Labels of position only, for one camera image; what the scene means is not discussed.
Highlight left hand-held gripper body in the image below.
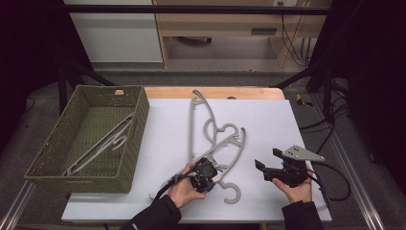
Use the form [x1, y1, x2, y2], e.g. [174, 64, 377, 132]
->
[188, 156, 219, 194]

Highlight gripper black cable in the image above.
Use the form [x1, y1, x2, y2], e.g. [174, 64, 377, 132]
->
[151, 172, 192, 204]
[305, 160, 352, 202]

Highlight person's right hand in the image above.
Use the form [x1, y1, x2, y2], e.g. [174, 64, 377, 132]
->
[271, 164, 314, 205]

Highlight black floor cables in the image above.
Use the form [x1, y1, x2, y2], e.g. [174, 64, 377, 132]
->
[299, 78, 351, 154]

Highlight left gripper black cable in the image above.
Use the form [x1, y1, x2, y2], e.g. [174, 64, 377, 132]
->
[151, 172, 192, 204]

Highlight white cabinet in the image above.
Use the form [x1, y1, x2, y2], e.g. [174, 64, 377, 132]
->
[62, 0, 164, 64]

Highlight hanging black cables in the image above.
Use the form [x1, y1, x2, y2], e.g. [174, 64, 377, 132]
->
[278, 1, 313, 68]

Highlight yellow and black tool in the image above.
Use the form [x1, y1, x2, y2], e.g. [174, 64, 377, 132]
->
[295, 93, 314, 108]

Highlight black metal stand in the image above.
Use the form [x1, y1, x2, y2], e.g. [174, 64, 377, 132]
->
[272, 59, 335, 125]
[56, 59, 118, 115]

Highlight black horizontal frame bar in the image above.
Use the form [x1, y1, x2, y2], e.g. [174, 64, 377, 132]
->
[61, 4, 331, 16]

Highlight aluminium rail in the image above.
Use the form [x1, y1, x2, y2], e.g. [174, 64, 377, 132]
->
[314, 95, 388, 230]
[0, 180, 36, 230]

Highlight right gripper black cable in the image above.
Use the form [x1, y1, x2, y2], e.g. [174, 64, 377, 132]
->
[305, 160, 352, 202]

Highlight white sheet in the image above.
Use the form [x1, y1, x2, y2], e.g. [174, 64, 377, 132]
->
[60, 98, 333, 223]

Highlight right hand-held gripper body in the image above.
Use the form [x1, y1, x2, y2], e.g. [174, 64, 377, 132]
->
[264, 145, 326, 189]

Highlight person's left hand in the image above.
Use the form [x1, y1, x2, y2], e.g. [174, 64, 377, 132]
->
[167, 162, 209, 210]

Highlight wooden desk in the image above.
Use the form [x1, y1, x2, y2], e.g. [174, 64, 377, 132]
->
[152, 0, 333, 69]

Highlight green woven basket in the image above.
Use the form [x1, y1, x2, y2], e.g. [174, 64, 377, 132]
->
[23, 84, 150, 195]

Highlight dark curtain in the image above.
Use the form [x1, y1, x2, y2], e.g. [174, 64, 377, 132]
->
[305, 0, 406, 196]
[0, 0, 94, 154]

